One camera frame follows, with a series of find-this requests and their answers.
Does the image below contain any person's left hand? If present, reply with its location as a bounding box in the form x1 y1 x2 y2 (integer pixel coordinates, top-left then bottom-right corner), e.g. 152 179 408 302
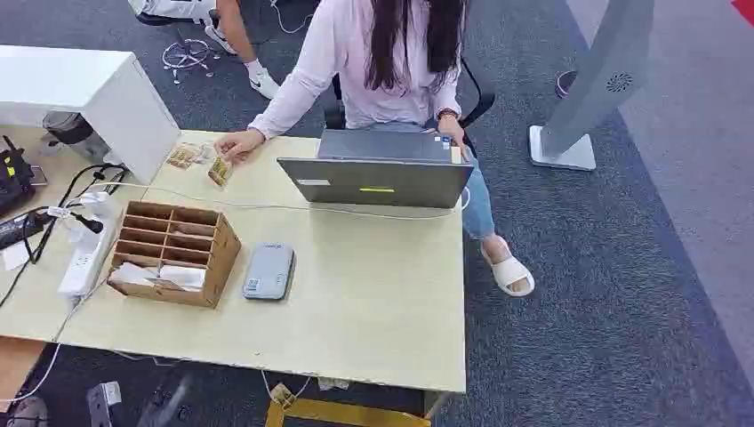
437 115 470 161

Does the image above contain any person's right hand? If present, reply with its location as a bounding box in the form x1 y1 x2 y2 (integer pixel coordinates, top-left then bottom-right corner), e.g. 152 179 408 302
213 128 266 165

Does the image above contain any printed card with yellow picture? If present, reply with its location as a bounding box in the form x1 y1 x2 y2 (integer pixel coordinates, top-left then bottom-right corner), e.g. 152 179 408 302
207 154 235 189

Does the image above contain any printed card on desk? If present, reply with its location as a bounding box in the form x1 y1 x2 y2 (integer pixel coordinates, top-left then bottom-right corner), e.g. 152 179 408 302
165 142 215 172

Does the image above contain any grey laptop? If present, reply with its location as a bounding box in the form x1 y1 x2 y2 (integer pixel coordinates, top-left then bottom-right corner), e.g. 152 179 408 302
277 128 476 210

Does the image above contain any metal star chair base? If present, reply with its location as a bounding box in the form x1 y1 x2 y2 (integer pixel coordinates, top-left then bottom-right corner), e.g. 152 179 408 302
161 37 217 85

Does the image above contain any person in background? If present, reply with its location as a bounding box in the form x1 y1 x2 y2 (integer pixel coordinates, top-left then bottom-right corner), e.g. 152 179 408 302
127 0 282 101

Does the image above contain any person seated at desk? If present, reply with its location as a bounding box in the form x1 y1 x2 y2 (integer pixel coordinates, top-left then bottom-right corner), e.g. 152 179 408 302
213 0 536 298

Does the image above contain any wooden box with slots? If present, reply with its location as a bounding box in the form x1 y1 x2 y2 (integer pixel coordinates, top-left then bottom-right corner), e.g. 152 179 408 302
106 200 243 310

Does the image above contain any dark round object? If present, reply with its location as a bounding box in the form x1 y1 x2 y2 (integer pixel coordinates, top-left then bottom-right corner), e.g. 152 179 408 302
553 69 579 101

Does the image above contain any white cabinet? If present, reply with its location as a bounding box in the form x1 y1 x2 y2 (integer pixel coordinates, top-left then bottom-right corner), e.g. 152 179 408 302
0 44 182 185

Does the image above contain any white paper sheet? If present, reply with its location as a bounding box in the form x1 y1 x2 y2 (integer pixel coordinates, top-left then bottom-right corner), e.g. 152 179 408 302
111 262 158 288
157 265 207 293

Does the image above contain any grey kiosk stand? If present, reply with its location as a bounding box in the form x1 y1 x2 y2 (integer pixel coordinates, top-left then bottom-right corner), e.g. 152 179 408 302
528 0 657 173

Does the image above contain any white sandal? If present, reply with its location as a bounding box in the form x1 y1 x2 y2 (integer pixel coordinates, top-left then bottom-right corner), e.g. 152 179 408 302
479 235 536 298

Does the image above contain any dark waste bin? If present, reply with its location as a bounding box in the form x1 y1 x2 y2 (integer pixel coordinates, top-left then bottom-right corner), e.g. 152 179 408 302
41 111 111 165

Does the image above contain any black plug adapter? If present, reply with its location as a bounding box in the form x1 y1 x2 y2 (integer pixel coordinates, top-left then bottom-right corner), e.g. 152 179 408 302
69 211 105 235

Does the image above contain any white power strip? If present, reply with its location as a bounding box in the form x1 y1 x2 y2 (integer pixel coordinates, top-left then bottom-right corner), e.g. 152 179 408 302
57 191 123 300

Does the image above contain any black device with yellow marks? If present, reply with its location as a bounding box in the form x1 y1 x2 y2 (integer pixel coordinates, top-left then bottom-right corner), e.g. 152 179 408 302
0 135 36 217

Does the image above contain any black power brick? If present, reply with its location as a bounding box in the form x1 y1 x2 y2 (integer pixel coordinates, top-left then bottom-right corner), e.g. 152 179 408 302
0 211 55 251

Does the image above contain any white paper tag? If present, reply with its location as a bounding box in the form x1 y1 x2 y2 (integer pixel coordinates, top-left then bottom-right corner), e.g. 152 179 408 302
1 240 32 273

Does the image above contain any brown wooden board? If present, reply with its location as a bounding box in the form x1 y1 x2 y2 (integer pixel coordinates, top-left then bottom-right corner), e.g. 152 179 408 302
0 335 48 415

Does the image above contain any red mat corner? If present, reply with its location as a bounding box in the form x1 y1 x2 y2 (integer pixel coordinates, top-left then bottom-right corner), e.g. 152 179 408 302
731 0 754 28

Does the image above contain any thin white floor cable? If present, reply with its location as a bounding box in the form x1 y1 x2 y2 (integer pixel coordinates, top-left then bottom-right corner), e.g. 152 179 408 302
269 0 315 36

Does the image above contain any black cable bundle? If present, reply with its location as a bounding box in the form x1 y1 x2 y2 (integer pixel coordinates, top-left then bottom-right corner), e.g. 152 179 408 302
0 163 130 309

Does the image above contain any yellow metal frame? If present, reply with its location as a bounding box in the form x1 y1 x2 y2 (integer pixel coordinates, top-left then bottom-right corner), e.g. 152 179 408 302
264 383 432 427

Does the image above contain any grey box with cable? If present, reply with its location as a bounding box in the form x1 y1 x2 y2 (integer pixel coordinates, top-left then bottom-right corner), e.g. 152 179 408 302
86 381 124 427

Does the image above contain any white cable under desk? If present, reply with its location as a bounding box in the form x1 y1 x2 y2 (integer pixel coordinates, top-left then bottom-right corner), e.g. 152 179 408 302
0 343 62 406

